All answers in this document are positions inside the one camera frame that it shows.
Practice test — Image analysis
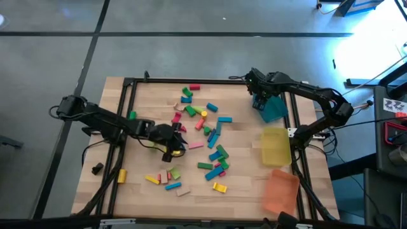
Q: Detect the orange translucent plastic bin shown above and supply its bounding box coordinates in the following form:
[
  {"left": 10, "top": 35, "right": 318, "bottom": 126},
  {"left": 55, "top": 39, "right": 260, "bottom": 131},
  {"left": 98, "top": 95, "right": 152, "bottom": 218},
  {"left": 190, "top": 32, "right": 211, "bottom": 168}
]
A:
[{"left": 262, "top": 168, "right": 301, "bottom": 218}]

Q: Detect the printed paper sheet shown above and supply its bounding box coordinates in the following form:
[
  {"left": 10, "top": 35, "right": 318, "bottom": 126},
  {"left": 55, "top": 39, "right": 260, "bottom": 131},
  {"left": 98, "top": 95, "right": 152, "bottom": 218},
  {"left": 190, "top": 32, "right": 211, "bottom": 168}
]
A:
[{"left": 383, "top": 97, "right": 407, "bottom": 113}]

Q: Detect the yellow arch block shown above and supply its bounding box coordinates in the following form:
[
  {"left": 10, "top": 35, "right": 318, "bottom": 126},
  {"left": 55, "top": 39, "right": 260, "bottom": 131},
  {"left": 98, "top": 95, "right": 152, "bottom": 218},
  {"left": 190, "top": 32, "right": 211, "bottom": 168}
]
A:
[{"left": 212, "top": 181, "right": 228, "bottom": 194}]

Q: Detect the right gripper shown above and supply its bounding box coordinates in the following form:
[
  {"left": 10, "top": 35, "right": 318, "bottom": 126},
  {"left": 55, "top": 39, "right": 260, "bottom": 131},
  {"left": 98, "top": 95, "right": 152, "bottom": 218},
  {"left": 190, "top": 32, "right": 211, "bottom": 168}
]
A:
[{"left": 244, "top": 67, "right": 282, "bottom": 106}]

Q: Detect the black stand bar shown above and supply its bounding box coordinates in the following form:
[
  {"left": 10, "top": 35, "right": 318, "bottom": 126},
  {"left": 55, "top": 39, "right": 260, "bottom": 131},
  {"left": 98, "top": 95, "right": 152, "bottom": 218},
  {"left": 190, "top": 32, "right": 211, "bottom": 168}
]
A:
[{"left": 345, "top": 62, "right": 407, "bottom": 99}]

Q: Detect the dark grey floor object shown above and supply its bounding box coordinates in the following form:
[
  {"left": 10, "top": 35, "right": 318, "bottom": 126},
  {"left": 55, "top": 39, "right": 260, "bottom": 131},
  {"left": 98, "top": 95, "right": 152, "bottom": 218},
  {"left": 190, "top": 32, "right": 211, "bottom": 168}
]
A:
[{"left": 0, "top": 135, "right": 24, "bottom": 149}]

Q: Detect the teal plastic bin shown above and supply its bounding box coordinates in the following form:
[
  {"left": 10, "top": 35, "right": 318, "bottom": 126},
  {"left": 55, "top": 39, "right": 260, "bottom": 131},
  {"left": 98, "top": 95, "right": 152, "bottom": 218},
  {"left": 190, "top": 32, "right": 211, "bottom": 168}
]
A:
[{"left": 252, "top": 94, "right": 289, "bottom": 124}]

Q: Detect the black computer mouse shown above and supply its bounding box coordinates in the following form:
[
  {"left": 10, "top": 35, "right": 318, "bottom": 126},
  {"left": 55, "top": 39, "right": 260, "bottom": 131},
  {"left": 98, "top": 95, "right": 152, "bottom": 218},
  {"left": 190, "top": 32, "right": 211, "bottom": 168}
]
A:
[{"left": 374, "top": 213, "right": 397, "bottom": 229}]

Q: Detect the black side table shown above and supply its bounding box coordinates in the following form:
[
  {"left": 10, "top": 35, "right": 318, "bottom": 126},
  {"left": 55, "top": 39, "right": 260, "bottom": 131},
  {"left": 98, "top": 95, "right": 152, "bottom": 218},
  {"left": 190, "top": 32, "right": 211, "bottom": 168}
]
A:
[{"left": 373, "top": 85, "right": 407, "bottom": 174}]

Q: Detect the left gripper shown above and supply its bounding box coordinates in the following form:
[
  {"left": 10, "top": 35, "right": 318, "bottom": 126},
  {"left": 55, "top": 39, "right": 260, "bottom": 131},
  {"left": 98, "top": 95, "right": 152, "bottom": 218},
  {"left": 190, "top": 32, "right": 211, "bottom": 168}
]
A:
[{"left": 148, "top": 122, "right": 189, "bottom": 163}]

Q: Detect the white cable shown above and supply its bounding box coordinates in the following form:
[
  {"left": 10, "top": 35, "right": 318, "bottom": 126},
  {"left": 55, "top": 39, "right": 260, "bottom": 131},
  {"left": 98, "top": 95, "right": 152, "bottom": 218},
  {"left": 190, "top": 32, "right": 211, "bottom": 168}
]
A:
[{"left": 341, "top": 55, "right": 407, "bottom": 97}]

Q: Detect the tan cable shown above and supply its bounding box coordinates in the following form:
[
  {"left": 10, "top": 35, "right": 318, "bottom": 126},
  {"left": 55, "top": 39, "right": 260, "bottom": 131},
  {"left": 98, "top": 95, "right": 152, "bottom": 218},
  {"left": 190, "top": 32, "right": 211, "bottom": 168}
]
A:
[{"left": 351, "top": 101, "right": 373, "bottom": 113}]

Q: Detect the black beam with silver brackets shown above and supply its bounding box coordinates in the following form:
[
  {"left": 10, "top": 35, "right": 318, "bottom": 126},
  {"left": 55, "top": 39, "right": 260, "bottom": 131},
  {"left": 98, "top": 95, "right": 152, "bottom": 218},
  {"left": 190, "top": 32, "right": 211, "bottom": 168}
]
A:
[{"left": 0, "top": 215, "right": 407, "bottom": 229}]

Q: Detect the thin black cable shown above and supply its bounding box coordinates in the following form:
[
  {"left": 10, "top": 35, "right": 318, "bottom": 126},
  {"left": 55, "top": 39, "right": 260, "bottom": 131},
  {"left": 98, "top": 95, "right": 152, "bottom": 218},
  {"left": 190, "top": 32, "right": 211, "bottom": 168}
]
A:
[{"left": 330, "top": 116, "right": 407, "bottom": 130}]

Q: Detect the black power cable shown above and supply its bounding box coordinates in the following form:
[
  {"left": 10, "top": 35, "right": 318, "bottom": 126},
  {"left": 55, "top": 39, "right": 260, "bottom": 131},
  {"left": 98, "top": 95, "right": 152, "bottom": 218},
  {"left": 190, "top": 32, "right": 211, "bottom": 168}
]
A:
[{"left": 81, "top": 139, "right": 109, "bottom": 168}]

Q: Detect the long blue block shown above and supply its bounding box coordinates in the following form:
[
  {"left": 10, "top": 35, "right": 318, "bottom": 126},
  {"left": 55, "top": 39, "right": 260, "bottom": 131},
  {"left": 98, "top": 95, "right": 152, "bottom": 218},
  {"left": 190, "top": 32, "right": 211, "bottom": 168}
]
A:
[{"left": 204, "top": 165, "right": 225, "bottom": 182}]

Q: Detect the blue white equipment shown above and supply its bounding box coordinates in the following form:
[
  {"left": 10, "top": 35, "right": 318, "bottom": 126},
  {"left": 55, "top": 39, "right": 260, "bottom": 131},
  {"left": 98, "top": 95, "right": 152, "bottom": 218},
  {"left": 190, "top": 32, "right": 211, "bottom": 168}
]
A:
[{"left": 333, "top": 0, "right": 385, "bottom": 17}]

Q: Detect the yellow translucent plastic bin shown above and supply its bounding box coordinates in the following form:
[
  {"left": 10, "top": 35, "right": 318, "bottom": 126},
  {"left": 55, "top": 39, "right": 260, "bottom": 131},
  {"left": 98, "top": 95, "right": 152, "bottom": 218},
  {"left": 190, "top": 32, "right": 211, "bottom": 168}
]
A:
[{"left": 260, "top": 127, "right": 293, "bottom": 167}]

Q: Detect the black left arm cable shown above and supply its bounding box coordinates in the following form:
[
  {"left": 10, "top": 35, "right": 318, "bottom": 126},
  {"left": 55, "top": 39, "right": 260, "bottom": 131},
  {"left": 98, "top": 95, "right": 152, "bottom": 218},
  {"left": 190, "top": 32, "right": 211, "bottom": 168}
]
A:
[{"left": 130, "top": 135, "right": 168, "bottom": 154}]

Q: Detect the black office desk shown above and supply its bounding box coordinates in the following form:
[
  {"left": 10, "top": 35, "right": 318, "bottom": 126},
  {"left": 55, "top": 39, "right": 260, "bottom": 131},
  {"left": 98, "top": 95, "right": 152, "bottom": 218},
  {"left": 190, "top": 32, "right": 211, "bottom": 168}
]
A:
[{"left": 364, "top": 167, "right": 407, "bottom": 229}]

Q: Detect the grey metal cup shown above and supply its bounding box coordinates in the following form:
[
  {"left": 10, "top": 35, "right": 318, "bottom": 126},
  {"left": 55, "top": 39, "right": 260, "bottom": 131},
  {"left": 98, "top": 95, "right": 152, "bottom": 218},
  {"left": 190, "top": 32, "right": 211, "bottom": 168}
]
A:
[{"left": 388, "top": 144, "right": 407, "bottom": 167}]

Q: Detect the red black case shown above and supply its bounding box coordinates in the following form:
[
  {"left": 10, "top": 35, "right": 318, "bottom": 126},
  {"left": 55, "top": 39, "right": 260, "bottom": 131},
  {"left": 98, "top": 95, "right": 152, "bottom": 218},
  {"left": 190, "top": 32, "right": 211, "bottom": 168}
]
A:
[{"left": 383, "top": 120, "right": 407, "bottom": 146}]

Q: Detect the small black object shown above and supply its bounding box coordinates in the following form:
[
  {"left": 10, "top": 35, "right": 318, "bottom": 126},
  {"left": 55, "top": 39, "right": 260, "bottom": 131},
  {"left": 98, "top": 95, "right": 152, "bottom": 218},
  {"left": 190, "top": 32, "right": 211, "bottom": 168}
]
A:
[{"left": 91, "top": 162, "right": 105, "bottom": 176}]

